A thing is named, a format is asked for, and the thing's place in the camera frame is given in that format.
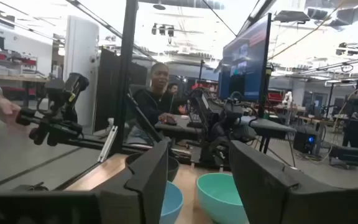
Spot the yellow overhead cable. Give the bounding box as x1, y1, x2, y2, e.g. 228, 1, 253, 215
267, 0, 347, 62

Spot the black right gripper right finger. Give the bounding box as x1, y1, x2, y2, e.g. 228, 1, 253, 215
228, 140, 300, 224

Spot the grey desk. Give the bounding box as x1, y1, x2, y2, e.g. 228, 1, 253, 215
154, 114, 297, 141

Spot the black frame post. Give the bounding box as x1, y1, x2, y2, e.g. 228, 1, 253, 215
112, 0, 139, 155

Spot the black partition panel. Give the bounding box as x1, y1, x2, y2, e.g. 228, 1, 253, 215
94, 48, 149, 131

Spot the black ceiling light cluster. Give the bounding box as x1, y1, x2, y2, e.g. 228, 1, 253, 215
150, 23, 175, 44

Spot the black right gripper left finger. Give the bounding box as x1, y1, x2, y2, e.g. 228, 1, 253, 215
91, 139, 169, 224

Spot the black frame rail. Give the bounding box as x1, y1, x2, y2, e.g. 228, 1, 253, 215
63, 136, 195, 164

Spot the silver metal bracket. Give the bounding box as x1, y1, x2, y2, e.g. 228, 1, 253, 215
97, 125, 119, 163

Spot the seated person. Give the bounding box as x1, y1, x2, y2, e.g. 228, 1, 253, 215
132, 62, 188, 127

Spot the dark grey bowl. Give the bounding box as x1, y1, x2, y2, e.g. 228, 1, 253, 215
124, 152, 180, 183

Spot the shelf with red bins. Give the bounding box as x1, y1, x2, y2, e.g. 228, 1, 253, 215
0, 32, 48, 82

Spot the turquoise green bowl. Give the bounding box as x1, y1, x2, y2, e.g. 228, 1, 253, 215
196, 172, 250, 224

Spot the large black monitor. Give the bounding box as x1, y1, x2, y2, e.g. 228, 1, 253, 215
218, 12, 273, 102

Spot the black leader arm handle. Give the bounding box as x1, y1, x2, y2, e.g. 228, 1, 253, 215
15, 72, 90, 147

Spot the black computer tower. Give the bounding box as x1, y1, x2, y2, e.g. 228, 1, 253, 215
293, 129, 320, 155

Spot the white pillar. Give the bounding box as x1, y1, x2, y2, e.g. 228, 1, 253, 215
63, 15, 101, 134

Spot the blue bowl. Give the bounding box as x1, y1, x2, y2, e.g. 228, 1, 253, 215
159, 180, 185, 224

